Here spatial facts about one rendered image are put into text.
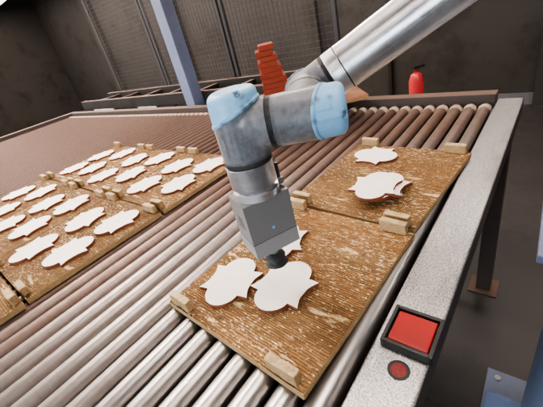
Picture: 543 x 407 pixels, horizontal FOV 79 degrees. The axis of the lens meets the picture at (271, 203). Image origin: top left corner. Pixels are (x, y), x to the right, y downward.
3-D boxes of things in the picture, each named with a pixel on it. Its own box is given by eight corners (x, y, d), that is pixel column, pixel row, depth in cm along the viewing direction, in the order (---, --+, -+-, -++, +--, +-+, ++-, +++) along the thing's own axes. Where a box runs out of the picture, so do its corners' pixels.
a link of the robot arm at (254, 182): (218, 164, 53) (262, 146, 56) (226, 188, 55) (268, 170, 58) (236, 177, 47) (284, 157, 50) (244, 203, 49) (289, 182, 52)
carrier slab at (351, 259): (414, 238, 71) (414, 232, 70) (305, 401, 47) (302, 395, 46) (288, 207, 93) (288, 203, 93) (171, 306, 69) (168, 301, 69)
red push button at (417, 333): (438, 329, 52) (439, 323, 51) (427, 359, 48) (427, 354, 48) (400, 315, 56) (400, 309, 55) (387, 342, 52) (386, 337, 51)
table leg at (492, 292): (499, 282, 166) (526, 117, 124) (495, 298, 158) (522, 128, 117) (472, 274, 173) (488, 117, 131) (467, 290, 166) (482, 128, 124)
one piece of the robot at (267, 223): (261, 153, 59) (279, 227, 67) (215, 171, 56) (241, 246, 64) (288, 167, 51) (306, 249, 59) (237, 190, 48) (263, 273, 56)
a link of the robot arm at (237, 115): (256, 88, 42) (194, 102, 43) (275, 166, 47) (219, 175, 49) (263, 77, 48) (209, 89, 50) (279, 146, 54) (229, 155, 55)
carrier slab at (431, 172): (471, 157, 95) (472, 152, 94) (413, 236, 71) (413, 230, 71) (361, 147, 118) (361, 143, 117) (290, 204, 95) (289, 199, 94)
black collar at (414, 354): (445, 327, 52) (445, 320, 51) (431, 367, 47) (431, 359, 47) (397, 310, 57) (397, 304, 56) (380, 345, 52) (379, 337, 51)
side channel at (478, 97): (496, 112, 134) (498, 89, 129) (493, 118, 130) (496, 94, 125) (80, 119, 381) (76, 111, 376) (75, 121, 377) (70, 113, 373)
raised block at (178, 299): (195, 308, 65) (191, 299, 64) (188, 315, 64) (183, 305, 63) (178, 297, 69) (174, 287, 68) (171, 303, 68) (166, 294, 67)
